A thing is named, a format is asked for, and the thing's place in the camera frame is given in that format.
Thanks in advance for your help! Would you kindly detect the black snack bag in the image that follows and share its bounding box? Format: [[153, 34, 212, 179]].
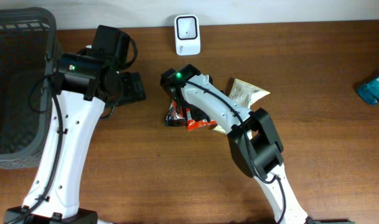
[[164, 100, 187, 127]]

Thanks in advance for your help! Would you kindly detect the red Hacks candy bag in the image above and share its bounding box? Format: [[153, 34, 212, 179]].
[[186, 109, 217, 131]]

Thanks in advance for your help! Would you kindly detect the yellow wet wipes pack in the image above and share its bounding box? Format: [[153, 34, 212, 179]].
[[211, 78, 271, 135]]

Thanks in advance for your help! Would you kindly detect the blue Listerine mouthwash bottle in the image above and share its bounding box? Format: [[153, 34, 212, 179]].
[[357, 75, 379, 105]]

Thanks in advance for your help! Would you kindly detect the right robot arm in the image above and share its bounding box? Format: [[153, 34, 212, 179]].
[[160, 64, 315, 224]]

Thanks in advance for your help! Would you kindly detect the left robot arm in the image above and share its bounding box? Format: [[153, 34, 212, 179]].
[[4, 26, 146, 223]]

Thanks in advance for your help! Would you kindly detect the white barcode scanner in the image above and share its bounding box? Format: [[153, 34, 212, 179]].
[[174, 14, 201, 56]]

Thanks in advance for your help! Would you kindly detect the grey plastic mesh basket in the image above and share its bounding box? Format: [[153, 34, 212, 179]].
[[0, 7, 63, 169]]

